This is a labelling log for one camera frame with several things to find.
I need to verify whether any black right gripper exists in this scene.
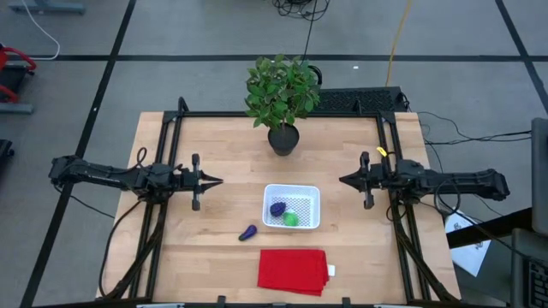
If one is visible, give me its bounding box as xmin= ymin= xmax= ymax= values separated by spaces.
xmin=338 ymin=151 xmax=389 ymax=210

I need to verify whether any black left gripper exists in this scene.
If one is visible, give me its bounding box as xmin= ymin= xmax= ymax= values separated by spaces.
xmin=173 ymin=152 xmax=224 ymax=212

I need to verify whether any purple eggplant toy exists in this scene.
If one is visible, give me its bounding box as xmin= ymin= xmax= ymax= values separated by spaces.
xmin=237 ymin=224 xmax=259 ymax=242

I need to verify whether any green lettuce toy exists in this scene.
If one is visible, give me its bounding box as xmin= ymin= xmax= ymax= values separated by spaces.
xmin=282 ymin=210 xmax=301 ymax=228

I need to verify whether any white perforated plastic basket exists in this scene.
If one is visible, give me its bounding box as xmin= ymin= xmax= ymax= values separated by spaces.
xmin=261 ymin=183 xmax=322 ymax=231

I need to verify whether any black perforated floor mat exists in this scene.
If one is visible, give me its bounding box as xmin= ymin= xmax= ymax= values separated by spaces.
xmin=312 ymin=86 xmax=406 ymax=115

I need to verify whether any black plant pot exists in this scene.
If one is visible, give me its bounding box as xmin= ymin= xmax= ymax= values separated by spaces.
xmin=267 ymin=122 xmax=301 ymax=157

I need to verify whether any red folded cloth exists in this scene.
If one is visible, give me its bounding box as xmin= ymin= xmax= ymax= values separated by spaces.
xmin=256 ymin=248 xmax=331 ymax=298

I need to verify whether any green leafy artificial plant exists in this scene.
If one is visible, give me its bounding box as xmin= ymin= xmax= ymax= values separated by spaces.
xmin=243 ymin=53 xmax=322 ymax=133

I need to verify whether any white paper sheet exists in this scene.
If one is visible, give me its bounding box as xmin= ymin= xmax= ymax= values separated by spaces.
xmin=444 ymin=210 xmax=492 ymax=278

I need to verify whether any grey office desk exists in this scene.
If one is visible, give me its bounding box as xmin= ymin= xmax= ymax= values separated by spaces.
xmin=509 ymin=117 xmax=548 ymax=308

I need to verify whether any grey metal stand foot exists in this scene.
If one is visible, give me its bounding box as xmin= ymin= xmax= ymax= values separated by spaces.
xmin=0 ymin=101 xmax=34 ymax=115
xmin=7 ymin=0 xmax=86 ymax=16

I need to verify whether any black computer keyboard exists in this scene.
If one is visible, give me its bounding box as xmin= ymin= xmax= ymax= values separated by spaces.
xmin=527 ymin=258 xmax=548 ymax=308

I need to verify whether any black aluminium table frame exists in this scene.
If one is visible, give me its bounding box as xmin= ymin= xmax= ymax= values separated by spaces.
xmin=96 ymin=96 xmax=462 ymax=308

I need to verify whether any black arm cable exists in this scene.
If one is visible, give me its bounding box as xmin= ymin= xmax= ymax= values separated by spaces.
xmin=98 ymin=147 xmax=149 ymax=299

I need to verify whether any black loop handle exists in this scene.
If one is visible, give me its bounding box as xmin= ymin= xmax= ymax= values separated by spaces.
xmin=306 ymin=63 xmax=324 ymax=86

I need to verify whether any yellow cable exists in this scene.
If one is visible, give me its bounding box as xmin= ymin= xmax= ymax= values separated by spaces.
xmin=384 ymin=0 xmax=414 ymax=88

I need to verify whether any black cable bundle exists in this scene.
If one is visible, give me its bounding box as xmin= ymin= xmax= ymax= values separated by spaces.
xmin=271 ymin=0 xmax=331 ymax=65

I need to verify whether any black floor cable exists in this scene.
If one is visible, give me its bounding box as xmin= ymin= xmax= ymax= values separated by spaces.
xmin=417 ymin=110 xmax=533 ymax=147

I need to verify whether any white cable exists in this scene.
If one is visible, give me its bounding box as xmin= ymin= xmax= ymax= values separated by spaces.
xmin=19 ymin=0 xmax=61 ymax=62

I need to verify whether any red metal cart frame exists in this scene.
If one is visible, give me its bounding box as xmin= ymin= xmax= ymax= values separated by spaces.
xmin=0 ymin=42 xmax=39 ymax=104

